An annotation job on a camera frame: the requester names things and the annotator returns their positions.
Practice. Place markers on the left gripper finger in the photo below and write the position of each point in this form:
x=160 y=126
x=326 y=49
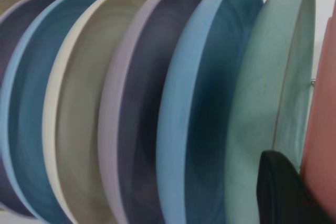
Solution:
x=283 y=197

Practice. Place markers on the pink round plate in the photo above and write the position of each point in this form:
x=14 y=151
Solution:
x=323 y=129

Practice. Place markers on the blue round plate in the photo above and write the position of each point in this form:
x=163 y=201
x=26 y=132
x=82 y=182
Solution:
x=199 y=129
x=29 y=103

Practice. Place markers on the green round plate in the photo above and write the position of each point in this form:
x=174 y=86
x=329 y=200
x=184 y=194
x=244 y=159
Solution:
x=262 y=77

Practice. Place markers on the purple round plate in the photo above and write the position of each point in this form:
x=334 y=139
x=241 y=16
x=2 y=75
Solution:
x=147 y=103
x=8 y=37

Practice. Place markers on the beige round plate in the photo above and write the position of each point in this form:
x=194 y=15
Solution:
x=10 y=1
x=86 y=103

